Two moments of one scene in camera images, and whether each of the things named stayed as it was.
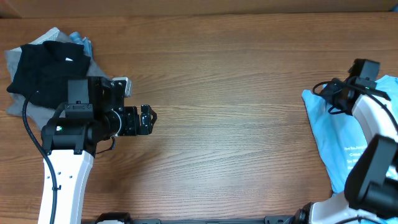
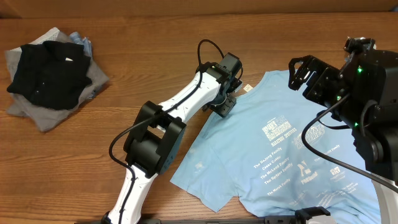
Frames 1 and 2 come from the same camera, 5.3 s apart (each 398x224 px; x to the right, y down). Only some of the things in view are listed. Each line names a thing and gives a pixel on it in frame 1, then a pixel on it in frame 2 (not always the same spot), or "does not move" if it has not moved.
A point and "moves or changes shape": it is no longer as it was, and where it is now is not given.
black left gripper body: x=129 y=124 → x=222 y=104
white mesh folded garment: x=50 y=35 does not move
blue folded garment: x=76 y=38 does not move
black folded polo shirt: x=43 y=70 does not move
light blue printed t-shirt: x=341 y=137 moves or changes shape
